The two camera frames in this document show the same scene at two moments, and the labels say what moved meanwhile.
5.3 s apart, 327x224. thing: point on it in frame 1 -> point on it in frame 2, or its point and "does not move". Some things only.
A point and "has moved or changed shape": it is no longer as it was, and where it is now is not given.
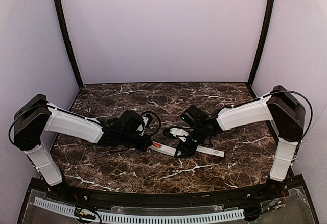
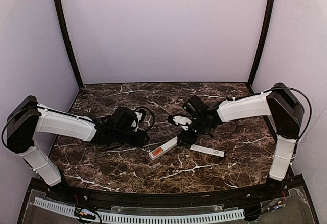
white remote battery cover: x=210 y=151 does not move
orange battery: x=157 y=145 -> x=157 y=151
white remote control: x=162 y=148 has moved or changed shape
